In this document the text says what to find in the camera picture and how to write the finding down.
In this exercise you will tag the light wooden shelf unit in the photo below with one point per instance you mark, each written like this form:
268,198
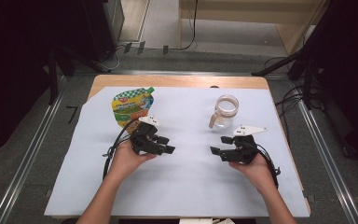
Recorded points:
230,12

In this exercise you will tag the dark cabinet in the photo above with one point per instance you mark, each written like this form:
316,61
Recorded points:
102,28

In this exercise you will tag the black metal stand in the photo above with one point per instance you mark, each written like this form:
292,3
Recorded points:
307,43

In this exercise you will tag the yellow spouted refill pouch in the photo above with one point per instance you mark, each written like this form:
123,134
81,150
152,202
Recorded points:
130,105

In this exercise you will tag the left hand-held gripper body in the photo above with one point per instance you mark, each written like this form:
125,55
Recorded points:
144,141

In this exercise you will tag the person's left hand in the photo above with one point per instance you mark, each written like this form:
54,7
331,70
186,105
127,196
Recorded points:
124,161

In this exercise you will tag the clear glass measuring cup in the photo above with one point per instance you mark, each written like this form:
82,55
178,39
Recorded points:
225,112

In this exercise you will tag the light blue table mat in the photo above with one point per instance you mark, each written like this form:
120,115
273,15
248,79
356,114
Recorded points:
183,186

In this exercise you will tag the person's right hand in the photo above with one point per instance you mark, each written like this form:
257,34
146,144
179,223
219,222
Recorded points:
259,174

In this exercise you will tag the metal floor rail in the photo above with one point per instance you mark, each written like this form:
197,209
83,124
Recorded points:
28,155
329,161
183,73

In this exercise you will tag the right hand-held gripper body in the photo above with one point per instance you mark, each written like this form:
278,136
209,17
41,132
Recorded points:
244,151

